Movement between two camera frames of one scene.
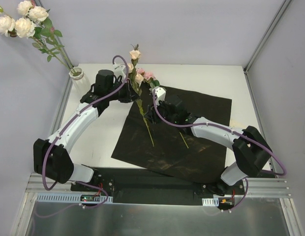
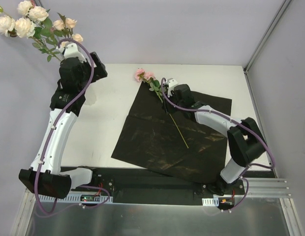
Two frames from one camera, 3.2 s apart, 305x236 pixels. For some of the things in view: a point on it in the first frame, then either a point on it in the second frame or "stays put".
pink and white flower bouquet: (141, 75) stays put
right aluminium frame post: (284, 8) stays put
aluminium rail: (276, 187) stays put
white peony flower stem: (22, 28) stays put
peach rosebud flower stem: (135, 53) -> (64, 26)
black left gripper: (129, 91) -> (97, 67)
